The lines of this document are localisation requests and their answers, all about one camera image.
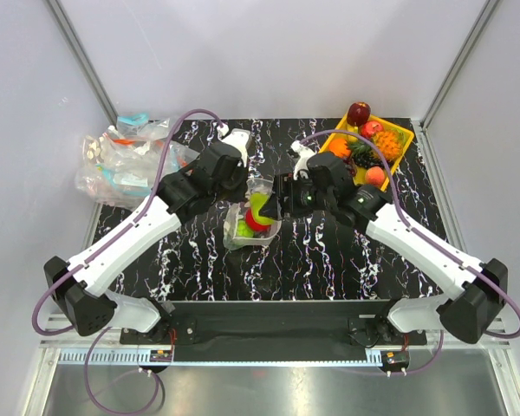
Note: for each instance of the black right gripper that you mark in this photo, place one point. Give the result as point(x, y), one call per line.
point(286, 185)

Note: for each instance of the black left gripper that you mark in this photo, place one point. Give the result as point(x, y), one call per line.
point(239, 195)

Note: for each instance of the smooth green apple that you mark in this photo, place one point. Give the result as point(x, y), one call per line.
point(257, 201)

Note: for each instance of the bright red apple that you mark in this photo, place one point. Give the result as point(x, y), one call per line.
point(253, 224)

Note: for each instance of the clear zip top bag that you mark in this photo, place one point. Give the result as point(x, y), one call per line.
point(238, 211)

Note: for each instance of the wrinkled green round fruit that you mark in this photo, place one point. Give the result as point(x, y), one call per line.
point(243, 230)

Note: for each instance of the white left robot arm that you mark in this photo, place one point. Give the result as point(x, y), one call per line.
point(81, 284)

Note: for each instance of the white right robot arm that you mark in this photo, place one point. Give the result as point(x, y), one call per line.
point(468, 303)

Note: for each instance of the pile of clear zip bags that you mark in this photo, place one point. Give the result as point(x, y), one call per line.
point(119, 167)

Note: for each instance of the orange fruit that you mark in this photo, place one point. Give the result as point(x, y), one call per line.
point(340, 148)

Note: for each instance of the yellow plastic fruit tray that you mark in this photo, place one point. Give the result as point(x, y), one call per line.
point(358, 172)

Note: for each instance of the pink peach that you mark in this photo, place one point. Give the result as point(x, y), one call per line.
point(375, 176)

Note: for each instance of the dark purple grape bunch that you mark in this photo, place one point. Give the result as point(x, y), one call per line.
point(364, 157)

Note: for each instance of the small yellow fruit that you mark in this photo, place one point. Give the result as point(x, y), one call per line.
point(352, 129)

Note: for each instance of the dark red apple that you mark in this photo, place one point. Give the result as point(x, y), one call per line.
point(358, 114)

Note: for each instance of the orange pineapple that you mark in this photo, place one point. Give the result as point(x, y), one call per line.
point(390, 143)

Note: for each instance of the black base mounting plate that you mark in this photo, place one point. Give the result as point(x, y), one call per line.
point(360, 322)

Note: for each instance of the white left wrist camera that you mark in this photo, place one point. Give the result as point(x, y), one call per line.
point(238, 138)

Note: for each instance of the aluminium frame rail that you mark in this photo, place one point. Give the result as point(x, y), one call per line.
point(183, 351)

